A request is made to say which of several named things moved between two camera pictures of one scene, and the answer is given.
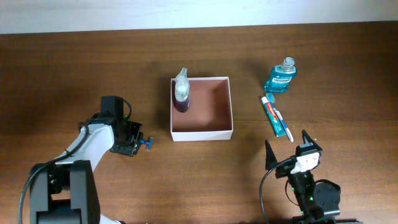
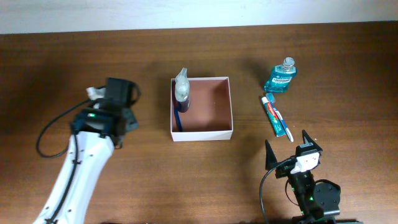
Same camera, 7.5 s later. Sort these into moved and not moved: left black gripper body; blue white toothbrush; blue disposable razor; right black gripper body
Moved: blue disposable razor; left black gripper body
Not moved: blue white toothbrush; right black gripper body
